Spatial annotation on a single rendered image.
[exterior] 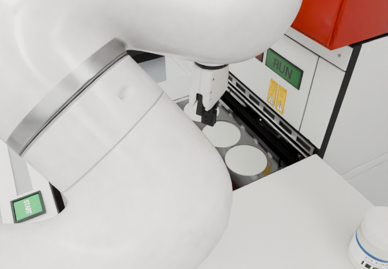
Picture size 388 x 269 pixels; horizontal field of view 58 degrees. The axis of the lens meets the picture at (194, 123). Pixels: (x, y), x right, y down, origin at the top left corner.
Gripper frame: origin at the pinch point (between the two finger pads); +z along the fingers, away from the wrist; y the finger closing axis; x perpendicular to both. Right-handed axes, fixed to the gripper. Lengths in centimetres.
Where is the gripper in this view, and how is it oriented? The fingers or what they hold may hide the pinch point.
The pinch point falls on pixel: (208, 116)
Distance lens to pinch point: 80.4
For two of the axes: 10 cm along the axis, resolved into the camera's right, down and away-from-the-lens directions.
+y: -4.8, 5.8, -6.6
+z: -0.1, 7.5, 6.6
